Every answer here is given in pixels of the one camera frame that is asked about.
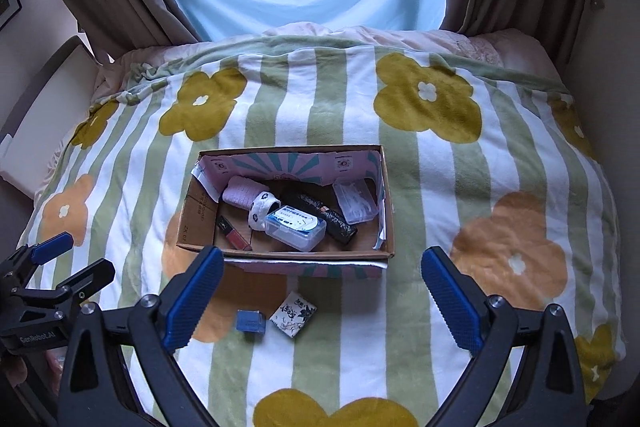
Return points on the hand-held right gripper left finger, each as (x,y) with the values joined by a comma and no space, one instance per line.
(195,298)

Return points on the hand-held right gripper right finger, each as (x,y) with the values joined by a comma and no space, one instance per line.
(450,302)

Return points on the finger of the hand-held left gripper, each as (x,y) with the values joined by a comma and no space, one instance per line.
(50,248)
(75,282)

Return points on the small blue box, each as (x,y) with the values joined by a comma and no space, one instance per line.
(250,322)

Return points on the pink printed cardboard box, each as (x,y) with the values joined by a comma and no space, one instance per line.
(200,227)

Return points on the red lip gloss tube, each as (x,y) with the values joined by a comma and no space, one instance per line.
(234,233)

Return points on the white floral print packet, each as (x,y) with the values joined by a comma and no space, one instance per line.
(292,313)

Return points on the black and white sock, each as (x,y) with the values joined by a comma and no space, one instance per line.
(260,209)

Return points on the pink sock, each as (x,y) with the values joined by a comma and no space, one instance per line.
(240,194)

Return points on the blue label plastic box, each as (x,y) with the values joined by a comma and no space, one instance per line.
(295,228)

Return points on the black patterned roll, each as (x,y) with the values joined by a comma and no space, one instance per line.
(340,227)

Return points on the clear plastic floss box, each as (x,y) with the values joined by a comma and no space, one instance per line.
(356,202)

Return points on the person's left hand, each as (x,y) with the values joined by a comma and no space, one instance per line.
(15,372)

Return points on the cream padded headboard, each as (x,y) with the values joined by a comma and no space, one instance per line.
(45,117)

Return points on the striped floral blanket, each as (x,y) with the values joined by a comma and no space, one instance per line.
(450,157)

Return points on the pink bedsheet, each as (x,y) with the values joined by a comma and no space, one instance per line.
(425,42)

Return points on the framed wall picture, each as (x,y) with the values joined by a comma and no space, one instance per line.
(9,4)

